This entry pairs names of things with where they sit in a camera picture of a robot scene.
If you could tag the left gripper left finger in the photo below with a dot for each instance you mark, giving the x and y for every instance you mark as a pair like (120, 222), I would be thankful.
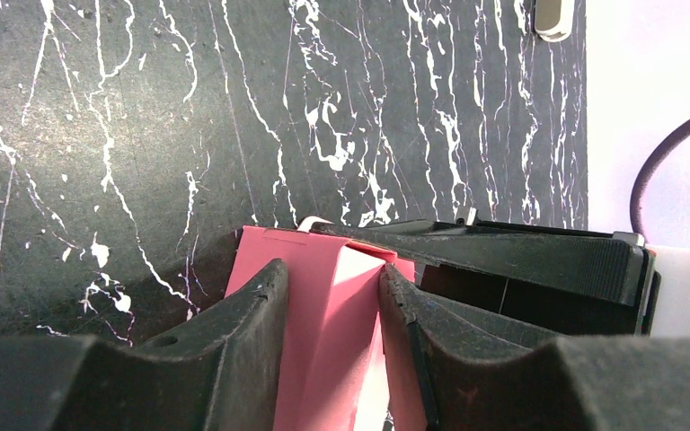
(217, 371)

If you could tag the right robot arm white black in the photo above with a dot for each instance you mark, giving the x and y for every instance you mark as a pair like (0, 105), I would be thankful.
(669, 282)

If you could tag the pink paper box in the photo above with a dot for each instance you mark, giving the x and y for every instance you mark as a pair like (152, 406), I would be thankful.
(332, 373)

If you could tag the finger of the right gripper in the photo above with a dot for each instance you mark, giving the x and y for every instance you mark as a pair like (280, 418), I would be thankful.
(596, 265)

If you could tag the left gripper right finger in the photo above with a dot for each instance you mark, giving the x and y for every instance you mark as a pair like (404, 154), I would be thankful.
(451, 366)

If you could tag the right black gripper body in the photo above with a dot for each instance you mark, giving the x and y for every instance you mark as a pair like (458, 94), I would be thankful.
(549, 308)

